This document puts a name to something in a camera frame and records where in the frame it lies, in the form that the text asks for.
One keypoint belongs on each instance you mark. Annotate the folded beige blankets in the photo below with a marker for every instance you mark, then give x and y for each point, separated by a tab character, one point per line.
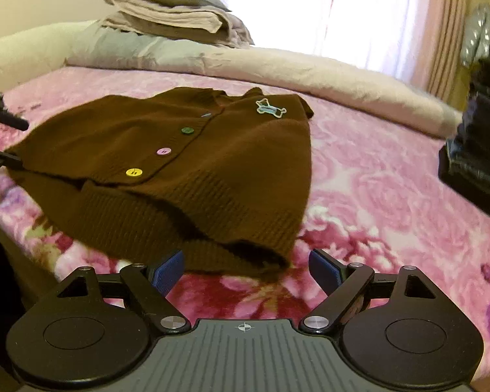
167	22

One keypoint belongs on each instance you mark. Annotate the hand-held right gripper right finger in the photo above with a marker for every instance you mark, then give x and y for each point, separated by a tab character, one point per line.
323	270

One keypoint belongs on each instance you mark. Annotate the pink curtain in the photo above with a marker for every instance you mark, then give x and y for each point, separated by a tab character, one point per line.
451	28

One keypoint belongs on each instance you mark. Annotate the beige rolled quilt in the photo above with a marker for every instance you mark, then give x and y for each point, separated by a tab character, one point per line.
310	73

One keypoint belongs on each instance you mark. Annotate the pink floral blanket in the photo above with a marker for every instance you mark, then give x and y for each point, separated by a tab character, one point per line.
392	196

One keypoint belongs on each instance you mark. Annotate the pile of black clothes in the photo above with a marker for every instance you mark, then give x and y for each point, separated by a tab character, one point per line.
480	147

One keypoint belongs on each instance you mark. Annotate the brown knit cardigan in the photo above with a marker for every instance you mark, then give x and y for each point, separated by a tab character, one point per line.
179	163

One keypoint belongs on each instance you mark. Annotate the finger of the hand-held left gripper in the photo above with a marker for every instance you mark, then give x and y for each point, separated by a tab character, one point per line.
3	158
9	119

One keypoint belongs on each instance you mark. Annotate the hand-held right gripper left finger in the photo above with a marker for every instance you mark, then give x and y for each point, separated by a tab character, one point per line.
168	272

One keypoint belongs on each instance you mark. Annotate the grey-blue pillow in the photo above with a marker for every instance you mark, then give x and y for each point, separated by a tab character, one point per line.
118	47

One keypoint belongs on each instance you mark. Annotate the white sheer curtain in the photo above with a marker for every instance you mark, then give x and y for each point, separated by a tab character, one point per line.
330	16

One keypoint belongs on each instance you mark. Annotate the silver shiny garment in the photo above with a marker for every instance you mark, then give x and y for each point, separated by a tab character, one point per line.
478	34

